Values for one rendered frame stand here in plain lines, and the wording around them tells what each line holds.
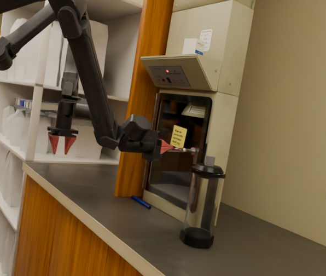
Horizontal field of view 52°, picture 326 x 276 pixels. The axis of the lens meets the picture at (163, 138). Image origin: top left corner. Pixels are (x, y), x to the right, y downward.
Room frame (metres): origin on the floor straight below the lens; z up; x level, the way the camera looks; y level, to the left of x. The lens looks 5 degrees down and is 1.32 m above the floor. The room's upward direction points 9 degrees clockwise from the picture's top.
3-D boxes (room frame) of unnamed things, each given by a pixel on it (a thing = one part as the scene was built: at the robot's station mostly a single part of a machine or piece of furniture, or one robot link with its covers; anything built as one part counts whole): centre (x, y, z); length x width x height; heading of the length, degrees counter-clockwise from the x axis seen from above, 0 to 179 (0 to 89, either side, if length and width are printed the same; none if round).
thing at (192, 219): (1.00, -0.15, 1.06); 0.11 x 0.11 x 0.21
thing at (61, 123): (1.28, 0.38, 1.21); 0.10 x 0.07 x 0.07; 129
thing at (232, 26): (1.32, -0.15, 1.33); 0.32 x 0.25 x 0.77; 38
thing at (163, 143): (1.13, 0.00, 1.19); 0.09 x 0.07 x 0.07; 128
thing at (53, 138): (1.27, 0.39, 1.14); 0.07 x 0.07 x 0.09; 39
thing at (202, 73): (1.21, -0.01, 1.46); 0.32 x 0.11 x 0.10; 38
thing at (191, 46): (1.15, -0.05, 1.54); 0.05 x 0.05 x 0.06; 52
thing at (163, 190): (1.24, -0.05, 1.19); 0.30 x 0.01 x 0.40; 38
